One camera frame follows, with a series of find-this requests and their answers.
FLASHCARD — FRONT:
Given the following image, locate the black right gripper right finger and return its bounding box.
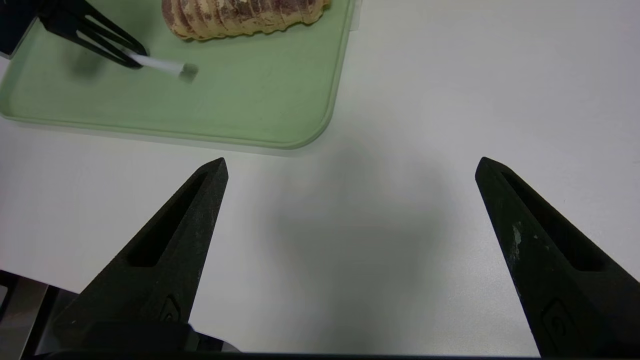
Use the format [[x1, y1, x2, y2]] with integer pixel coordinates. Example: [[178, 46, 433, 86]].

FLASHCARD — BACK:
[[475, 156, 640, 357]]

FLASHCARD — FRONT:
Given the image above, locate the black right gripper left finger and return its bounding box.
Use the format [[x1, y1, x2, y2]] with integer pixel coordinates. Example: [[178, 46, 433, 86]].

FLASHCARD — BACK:
[[50, 157, 229, 353]]

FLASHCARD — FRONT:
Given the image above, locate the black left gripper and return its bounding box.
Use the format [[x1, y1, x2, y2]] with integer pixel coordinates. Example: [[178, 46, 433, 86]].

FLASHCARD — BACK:
[[0, 0, 149, 69]]

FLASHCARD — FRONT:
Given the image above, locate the white pen with blue print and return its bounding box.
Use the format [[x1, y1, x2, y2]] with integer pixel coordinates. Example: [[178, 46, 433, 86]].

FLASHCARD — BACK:
[[127, 52, 199, 82]]

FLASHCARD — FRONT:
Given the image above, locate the striped brown bread loaf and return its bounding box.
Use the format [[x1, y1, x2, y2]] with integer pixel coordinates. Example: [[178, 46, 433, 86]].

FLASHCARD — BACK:
[[161, 0, 332, 42]]

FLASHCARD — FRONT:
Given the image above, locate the light green plastic tray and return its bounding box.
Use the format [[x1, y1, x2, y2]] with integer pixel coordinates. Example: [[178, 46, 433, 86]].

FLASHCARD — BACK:
[[0, 0, 357, 151]]

